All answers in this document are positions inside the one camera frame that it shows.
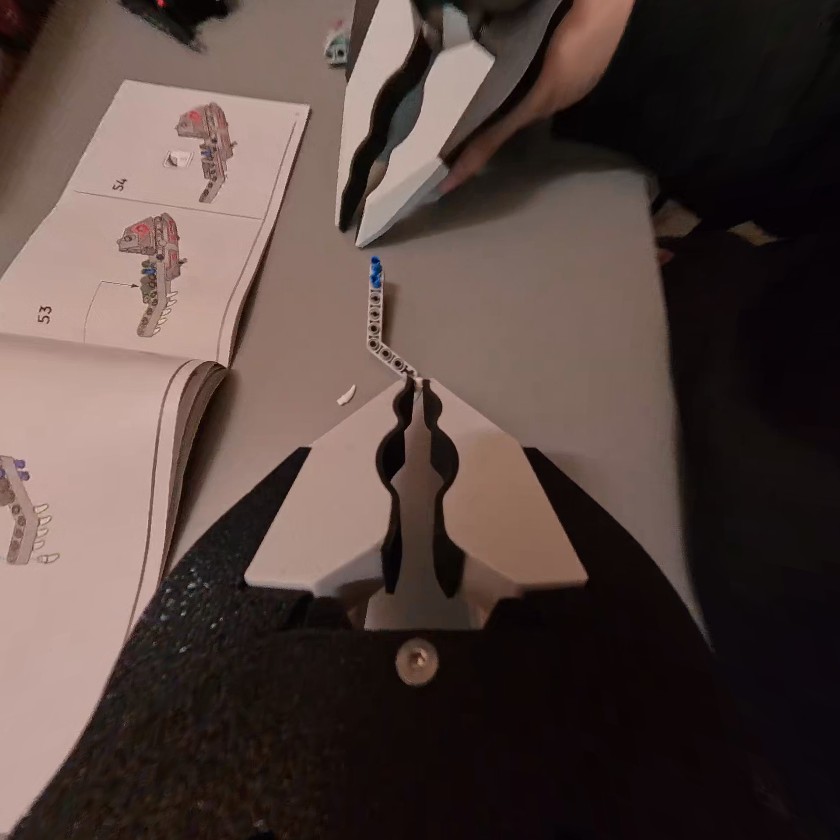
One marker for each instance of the person's right hand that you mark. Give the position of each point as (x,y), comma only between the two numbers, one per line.
(564,72)

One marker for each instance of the bent grey toy beam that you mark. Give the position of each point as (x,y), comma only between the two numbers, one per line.
(375,315)

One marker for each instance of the open instruction booklet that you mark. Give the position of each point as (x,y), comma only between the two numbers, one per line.
(98,407)

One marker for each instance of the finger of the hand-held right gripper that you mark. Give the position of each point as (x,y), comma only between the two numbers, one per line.
(367,98)
(426,144)

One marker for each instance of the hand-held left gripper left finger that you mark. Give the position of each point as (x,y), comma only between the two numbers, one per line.
(328,518)

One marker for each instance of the white toy tooth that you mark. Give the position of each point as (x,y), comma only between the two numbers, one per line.
(346,395)

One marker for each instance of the person's dark clothing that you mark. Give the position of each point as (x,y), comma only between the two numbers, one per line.
(754,459)

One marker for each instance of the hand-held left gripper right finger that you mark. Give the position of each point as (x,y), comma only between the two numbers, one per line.
(512,518)

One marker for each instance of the small teal toy piece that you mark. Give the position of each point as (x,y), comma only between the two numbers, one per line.
(336,44)

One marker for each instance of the person's right forearm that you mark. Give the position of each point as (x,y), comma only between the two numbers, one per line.
(722,98)

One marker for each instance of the black toy piece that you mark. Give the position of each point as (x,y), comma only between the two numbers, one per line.
(174,16)

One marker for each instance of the blue toy pin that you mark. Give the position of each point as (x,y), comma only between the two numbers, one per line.
(376,269)

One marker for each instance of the grey desk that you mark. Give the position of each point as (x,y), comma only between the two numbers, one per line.
(525,295)

